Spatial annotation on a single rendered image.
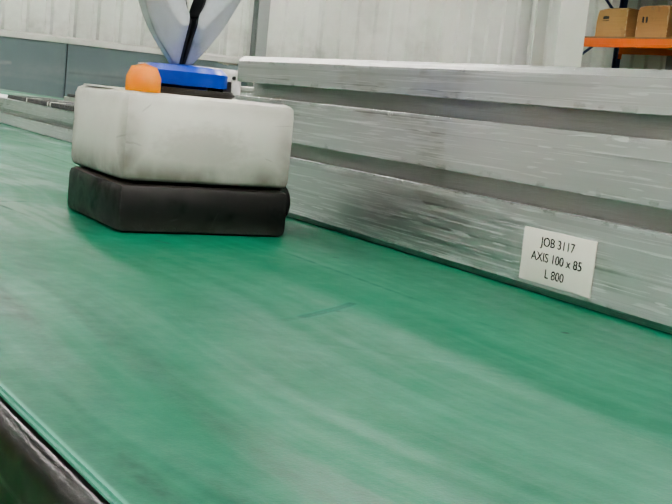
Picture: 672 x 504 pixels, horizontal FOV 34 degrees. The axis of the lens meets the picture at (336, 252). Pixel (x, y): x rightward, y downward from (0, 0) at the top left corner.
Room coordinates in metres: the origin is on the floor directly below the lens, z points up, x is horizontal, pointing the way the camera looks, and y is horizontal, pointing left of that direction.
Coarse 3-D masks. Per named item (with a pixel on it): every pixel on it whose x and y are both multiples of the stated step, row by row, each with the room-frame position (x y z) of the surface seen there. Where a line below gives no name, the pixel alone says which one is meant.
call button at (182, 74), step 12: (168, 72) 0.50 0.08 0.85; (180, 72) 0.50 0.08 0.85; (192, 72) 0.50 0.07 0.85; (204, 72) 0.51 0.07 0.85; (216, 72) 0.51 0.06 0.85; (168, 84) 0.51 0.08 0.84; (180, 84) 0.50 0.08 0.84; (192, 84) 0.50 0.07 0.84; (204, 84) 0.51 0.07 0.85; (216, 84) 0.51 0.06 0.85
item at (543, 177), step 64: (256, 64) 0.64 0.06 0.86; (320, 64) 0.58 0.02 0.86; (384, 64) 0.52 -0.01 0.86; (448, 64) 0.48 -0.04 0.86; (320, 128) 0.57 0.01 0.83; (384, 128) 0.52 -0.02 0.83; (448, 128) 0.47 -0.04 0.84; (512, 128) 0.44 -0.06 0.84; (576, 128) 0.42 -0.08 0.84; (640, 128) 0.39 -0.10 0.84; (320, 192) 0.57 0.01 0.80; (384, 192) 0.51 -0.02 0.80; (448, 192) 0.47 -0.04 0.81; (512, 192) 0.45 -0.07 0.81; (576, 192) 0.40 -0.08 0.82; (640, 192) 0.37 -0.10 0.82; (448, 256) 0.46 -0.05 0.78; (512, 256) 0.43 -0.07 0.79; (576, 256) 0.40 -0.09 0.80; (640, 256) 0.37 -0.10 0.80; (640, 320) 0.37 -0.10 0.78
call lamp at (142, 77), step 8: (144, 64) 0.48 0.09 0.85; (128, 72) 0.48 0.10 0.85; (136, 72) 0.47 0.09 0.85; (144, 72) 0.47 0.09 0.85; (152, 72) 0.48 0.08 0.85; (128, 80) 0.48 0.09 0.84; (136, 80) 0.47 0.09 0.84; (144, 80) 0.47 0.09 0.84; (152, 80) 0.48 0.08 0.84; (160, 80) 0.48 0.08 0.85; (128, 88) 0.48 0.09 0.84; (136, 88) 0.47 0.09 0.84; (144, 88) 0.47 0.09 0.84; (152, 88) 0.48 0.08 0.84; (160, 88) 0.48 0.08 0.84
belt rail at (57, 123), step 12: (0, 96) 1.35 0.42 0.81; (0, 108) 1.36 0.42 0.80; (12, 108) 1.27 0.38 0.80; (24, 108) 1.23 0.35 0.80; (36, 108) 1.18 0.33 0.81; (48, 108) 1.14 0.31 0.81; (0, 120) 1.32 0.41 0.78; (12, 120) 1.27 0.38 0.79; (24, 120) 1.22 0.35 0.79; (36, 120) 1.20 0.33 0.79; (48, 120) 1.16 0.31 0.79; (60, 120) 1.10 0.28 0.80; (72, 120) 1.06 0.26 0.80; (36, 132) 1.18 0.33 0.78; (48, 132) 1.14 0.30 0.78; (60, 132) 1.10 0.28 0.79; (72, 132) 1.06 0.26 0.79
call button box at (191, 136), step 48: (96, 96) 0.50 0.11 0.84; (144, 96) 0.47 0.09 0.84; (192, 96) 0.49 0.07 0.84; (96, 144) 0.50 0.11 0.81; (144, 144) 0.47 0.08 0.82; (192, 144) 0.48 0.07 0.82; (240, 144) 0.49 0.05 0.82; (288, 144) 0.51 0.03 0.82; (96, 192) 0.50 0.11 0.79; (144, 192) 0.47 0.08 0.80; (192, 192) 0.48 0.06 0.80; (240, 192) 0.50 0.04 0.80; (288, 192) 0.55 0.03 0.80
